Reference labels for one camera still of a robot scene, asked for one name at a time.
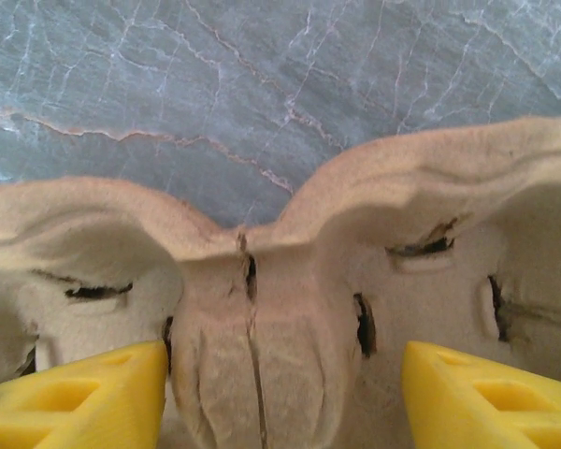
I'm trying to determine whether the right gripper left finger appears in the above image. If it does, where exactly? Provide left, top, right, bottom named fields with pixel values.
left=0, top=340, right=169, bottom=449

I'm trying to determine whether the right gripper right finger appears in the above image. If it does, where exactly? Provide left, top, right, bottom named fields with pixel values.
left=400, top=340, right=561, bottom=449

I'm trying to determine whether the brown pulp cup carrier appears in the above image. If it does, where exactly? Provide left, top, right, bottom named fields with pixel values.
left=0, top=115, right=561, bottom=449

